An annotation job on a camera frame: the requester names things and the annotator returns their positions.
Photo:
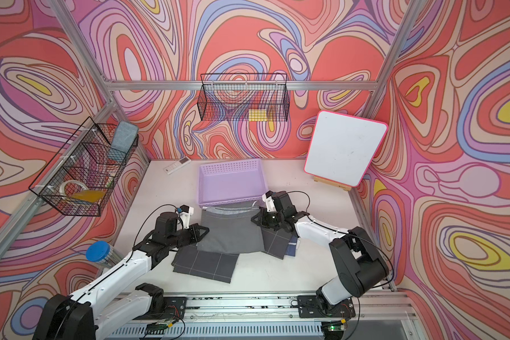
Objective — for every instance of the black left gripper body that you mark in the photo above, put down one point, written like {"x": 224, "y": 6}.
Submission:
{"x": 180, "y": 238}

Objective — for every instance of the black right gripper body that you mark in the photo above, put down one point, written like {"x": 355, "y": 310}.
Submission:
{"x": 270, "y": 219}

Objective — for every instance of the dark grey checked pillowcase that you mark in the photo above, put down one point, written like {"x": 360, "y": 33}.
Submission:
{"x": 276, "y": 242}

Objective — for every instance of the dark grey grid pillowcase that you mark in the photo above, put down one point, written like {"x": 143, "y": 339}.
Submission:
{"x": 206, "y": 265}

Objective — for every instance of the plain grey pillowcase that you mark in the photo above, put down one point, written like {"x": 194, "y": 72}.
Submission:
{"x": 231, "y": 230}

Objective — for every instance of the navy yellow striped pillowcase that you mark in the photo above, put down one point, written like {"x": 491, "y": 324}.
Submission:
{"x": 292, "y": 247}

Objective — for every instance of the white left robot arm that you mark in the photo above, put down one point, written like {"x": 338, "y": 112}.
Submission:
{"x": 97, "y": 284}

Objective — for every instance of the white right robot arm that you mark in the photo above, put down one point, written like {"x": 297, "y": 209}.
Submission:
{"x": 359, "y": 263}

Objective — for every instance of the purple plastic basket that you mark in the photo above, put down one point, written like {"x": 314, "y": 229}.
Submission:
{"x": 224, "y": 183}

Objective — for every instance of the white remote control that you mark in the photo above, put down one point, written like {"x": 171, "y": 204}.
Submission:
{"x": 177, "y": 165}

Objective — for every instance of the wooden whiteboard stand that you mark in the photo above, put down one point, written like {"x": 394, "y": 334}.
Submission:
{"x": 332, "y": 183}

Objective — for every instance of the blue lidded clear jar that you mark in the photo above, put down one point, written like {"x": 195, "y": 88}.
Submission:
{"x": 103, "y": 254}

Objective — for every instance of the yellow flat card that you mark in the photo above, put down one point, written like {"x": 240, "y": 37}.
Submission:
{"x": 88, "y": 196}

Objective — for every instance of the pink framed whiteboard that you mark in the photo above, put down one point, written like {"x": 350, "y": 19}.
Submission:
{"x": 342, "y": 147}

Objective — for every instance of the yellow sponge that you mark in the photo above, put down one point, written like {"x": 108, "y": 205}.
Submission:
{"x": 257, "y": 115}

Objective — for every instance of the grey blue sponge block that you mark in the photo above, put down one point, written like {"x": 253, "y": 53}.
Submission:
{"x": 124, "y": 136}

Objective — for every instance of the white tape roll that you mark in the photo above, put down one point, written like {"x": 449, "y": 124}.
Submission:
{"x": 72, "y": 189}

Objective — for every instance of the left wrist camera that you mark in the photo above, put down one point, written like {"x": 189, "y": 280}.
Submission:
{"x": 185, "y": 214}

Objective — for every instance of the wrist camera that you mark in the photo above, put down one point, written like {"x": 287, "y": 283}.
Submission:
{"x": 269, "y": 201}
{"x": 185, "y": 214}

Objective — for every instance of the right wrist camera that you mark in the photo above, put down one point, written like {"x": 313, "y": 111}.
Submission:
{"x": 269, "y": 201}

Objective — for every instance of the black wire basket left wall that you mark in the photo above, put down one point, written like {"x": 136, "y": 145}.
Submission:
{"x": 85, "y": 156}

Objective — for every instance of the black wire basket wall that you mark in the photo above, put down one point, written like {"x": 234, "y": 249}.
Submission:
{"x": 229, "y": 96}
{"x": 85, "y": 156}

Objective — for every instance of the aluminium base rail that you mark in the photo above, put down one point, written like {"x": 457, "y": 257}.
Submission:
{"x": 381, "y": 314}

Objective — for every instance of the black wire basket back wall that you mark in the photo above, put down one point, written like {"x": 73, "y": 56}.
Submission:
{"x": 229, "y": 96}

